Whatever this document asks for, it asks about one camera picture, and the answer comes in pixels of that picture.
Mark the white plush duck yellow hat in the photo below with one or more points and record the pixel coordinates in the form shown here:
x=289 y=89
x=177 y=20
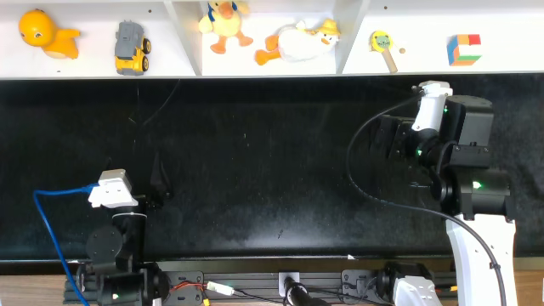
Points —
x=299 y=42

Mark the yellow rattle drum toy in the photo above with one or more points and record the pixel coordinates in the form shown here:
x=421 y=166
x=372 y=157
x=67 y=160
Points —
x=381 y=42

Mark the grey and yellow toy truck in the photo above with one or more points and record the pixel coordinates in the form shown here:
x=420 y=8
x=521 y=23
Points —
x=129 y=47

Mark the many-coloured puzzle cube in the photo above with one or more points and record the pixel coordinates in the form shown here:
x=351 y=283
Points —
x=464 y=50

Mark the yellow rubber duck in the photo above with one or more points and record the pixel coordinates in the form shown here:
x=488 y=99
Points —
x=40 y=32

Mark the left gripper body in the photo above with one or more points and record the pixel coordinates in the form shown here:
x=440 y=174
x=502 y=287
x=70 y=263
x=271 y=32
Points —
x=146 y=200

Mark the mounting rail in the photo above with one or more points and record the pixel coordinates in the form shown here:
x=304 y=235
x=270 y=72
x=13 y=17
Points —
x=263 y=291

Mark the white shelf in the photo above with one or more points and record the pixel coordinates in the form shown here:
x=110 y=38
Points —
x=510 y=42

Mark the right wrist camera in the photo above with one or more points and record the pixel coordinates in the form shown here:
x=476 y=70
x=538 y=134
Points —
x=431 y=106

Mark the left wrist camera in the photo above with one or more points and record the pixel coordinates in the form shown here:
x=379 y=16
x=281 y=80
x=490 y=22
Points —
x=112 y=189

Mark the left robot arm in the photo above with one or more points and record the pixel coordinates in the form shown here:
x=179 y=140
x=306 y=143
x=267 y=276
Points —
x=104 y=244

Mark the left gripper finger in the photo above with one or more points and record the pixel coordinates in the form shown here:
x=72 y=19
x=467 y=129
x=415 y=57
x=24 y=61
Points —
x=108 y=166
x=160 y=185

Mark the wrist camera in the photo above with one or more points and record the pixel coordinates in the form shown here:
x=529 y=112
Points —
x=431 y=106
x=112 y=189

